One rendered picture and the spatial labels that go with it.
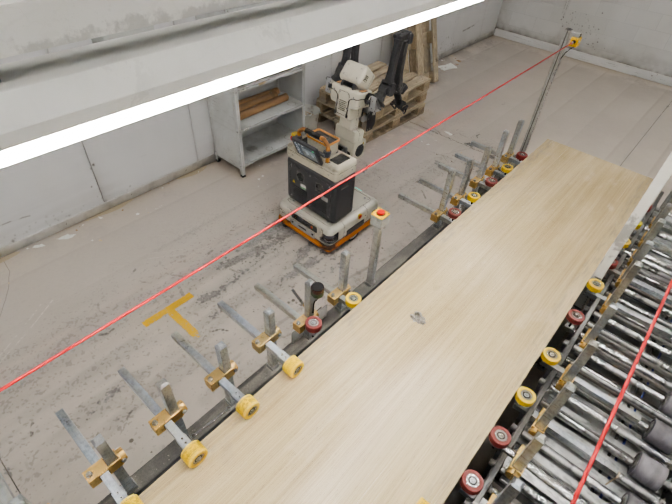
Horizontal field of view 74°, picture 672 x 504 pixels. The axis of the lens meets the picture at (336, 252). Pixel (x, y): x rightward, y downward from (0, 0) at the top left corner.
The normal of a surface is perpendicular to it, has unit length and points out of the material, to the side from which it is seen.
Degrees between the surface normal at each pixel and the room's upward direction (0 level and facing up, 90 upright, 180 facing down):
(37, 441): 0
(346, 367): 0
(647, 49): 90
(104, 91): 61
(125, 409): 0
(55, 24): 90
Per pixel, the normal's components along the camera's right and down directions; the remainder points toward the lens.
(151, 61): 0.68, 0.07
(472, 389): 0.05, -0.73
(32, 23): 0.75, 0.48
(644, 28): -0.66, 0.48
